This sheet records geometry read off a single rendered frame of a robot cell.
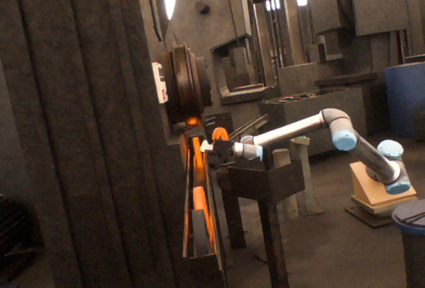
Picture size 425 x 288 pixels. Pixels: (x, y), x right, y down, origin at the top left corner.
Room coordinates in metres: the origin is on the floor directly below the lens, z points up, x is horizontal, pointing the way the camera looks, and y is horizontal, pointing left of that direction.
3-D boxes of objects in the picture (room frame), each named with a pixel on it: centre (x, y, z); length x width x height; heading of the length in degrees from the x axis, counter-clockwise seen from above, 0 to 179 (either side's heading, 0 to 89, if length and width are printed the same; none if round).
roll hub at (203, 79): (2.21, 0.00, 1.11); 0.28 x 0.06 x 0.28; 1
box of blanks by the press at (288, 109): (4.68, -1.15, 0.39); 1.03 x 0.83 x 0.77; 106
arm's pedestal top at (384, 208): (2.61, -1.08, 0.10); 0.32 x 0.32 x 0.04; 7
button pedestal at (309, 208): (2.90, -0.63, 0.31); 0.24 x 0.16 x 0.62; 1
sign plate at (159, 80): (1.87, 0.20, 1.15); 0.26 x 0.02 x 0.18; 1
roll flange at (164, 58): (2.21, 0.18, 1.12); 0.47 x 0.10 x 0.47; 1
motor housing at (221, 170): (2.55, -0.03, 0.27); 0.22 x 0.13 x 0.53; 1
